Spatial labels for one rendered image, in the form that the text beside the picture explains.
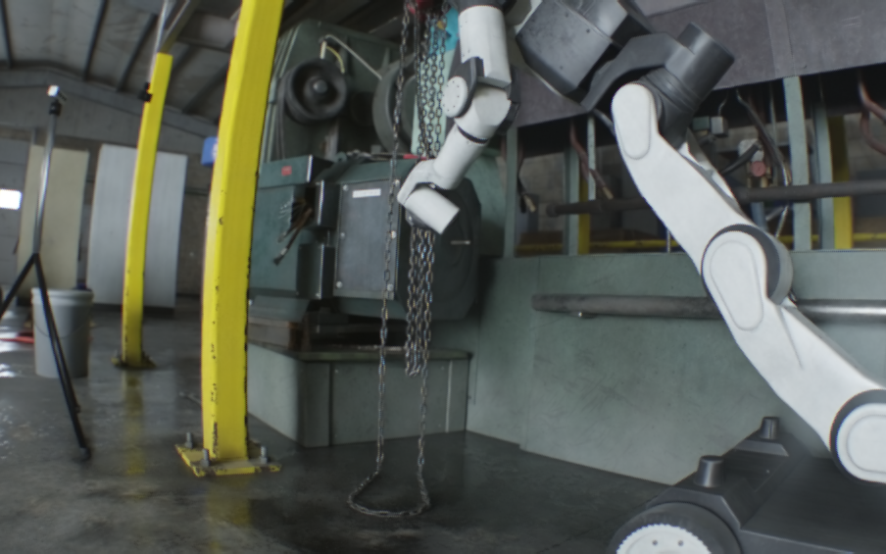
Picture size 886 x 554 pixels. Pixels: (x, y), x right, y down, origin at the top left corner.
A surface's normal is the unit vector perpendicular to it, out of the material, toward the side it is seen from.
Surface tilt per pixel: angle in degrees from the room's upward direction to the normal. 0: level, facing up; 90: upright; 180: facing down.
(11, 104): 90
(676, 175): 106
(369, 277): 90
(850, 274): 90
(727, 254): 90
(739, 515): 45
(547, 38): 98
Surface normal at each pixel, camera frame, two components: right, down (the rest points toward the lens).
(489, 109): 0.49, 0.14
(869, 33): -0.77, -0.07
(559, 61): -0.64, 0.07
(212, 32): 0.64, -0.01
